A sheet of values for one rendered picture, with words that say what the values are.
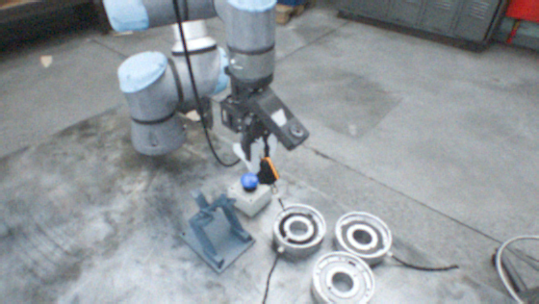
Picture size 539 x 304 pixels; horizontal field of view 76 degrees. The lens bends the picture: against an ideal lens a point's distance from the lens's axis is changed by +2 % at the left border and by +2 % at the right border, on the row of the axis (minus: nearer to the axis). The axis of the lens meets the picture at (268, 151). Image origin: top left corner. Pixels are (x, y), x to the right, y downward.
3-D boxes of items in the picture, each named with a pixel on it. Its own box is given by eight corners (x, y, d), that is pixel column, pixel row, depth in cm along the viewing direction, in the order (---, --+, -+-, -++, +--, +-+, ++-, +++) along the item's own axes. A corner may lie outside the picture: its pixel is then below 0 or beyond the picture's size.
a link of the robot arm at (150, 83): (124, 102, 91) (109, 54, 83) (174, 90, 96) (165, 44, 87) (133, 126, 83) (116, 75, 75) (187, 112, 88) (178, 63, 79)
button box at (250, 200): (272, 199, 78) (272, 184, 75) (251, 217, 74) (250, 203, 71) (246, 183, 82) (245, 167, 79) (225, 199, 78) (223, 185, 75)
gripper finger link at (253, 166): (239, 162, 70) (241, 124, 65) (260, 176, 67) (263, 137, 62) (228, 168, 68) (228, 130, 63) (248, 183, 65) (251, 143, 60)
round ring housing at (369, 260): (323, 251, 68) (326, 239, 65) (346, 216, 74) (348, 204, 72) (374, 279, 63) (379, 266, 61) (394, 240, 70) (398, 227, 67)
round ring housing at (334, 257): (356, 332, 56) (360, 321, 54) (300, 297, 61) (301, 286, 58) (378, 282, 63) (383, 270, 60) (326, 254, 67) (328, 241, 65)
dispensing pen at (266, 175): (289, 221, 68) (253, 147, 64) (276, 219, 71) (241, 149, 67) (296, 215, 69) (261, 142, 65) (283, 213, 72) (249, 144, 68)
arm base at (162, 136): (121, 139, 95) (110, 110, 89) (166, 115, 104) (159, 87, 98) (154, 163, 88) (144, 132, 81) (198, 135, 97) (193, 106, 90)
